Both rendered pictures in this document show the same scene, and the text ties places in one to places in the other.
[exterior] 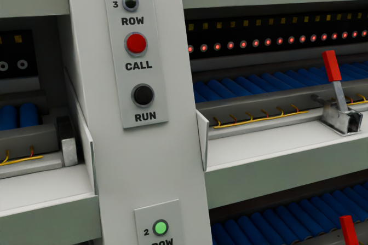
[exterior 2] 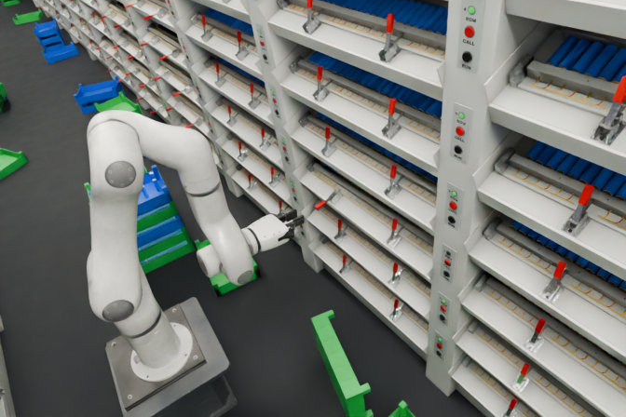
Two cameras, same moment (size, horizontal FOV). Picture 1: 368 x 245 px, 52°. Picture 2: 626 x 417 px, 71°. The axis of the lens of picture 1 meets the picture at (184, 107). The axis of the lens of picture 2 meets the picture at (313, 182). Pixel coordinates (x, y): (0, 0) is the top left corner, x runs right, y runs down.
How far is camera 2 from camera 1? 1.08 m
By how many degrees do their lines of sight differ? 79
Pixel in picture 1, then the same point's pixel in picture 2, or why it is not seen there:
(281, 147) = (495, 322)
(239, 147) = (484, 307)
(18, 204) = (416, 265)
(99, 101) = (436, 264)
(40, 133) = not seen: hidden behind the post
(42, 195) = (422, 267)
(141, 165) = (442, 285)
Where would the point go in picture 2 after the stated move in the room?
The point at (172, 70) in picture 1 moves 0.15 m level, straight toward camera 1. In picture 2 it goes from (457, 275) to (401, 296)
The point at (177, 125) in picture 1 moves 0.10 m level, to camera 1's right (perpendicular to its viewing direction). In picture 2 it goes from (455, 287) to (479, 320)
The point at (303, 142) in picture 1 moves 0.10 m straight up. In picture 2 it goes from (506, 329) to (512, 305)
